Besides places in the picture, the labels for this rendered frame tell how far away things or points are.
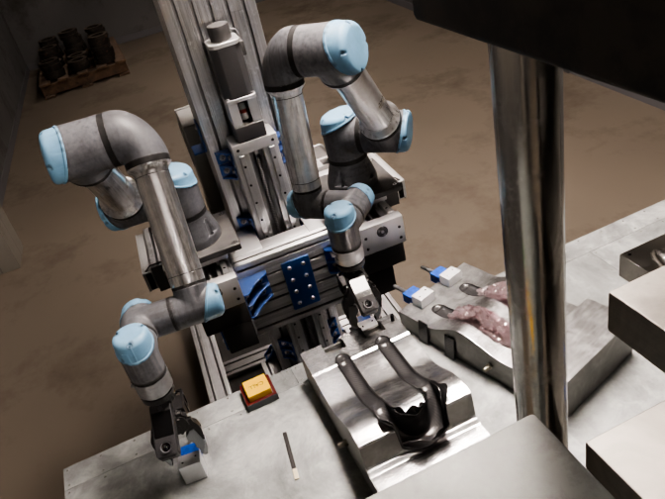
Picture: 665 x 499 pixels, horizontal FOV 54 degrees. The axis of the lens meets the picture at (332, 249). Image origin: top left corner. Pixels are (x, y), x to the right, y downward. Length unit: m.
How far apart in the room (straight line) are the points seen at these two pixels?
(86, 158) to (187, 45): 0.59
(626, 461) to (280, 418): 0.96
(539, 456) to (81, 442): 2.62
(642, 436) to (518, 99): 0.47
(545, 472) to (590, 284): 1.29
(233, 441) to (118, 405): 1.57
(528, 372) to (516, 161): 0.26
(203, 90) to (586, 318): 1.17
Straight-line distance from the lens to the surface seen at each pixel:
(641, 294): 0.68
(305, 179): 1.65
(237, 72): 1.84
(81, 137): 1.44
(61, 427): 3.22
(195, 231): 1.86
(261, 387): 1.67
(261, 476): 1.54
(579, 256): 1.98
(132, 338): 1.34
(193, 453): 1.58
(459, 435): 1.44
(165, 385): 1.40
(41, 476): 3.07
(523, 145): 0.60
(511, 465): 0.62
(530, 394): 0.79
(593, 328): 1.58
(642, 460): 0.86
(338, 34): 1.47
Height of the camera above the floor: 1.97
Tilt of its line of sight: 33 degrees down
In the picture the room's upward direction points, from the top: 14 degrees counter-clockwise
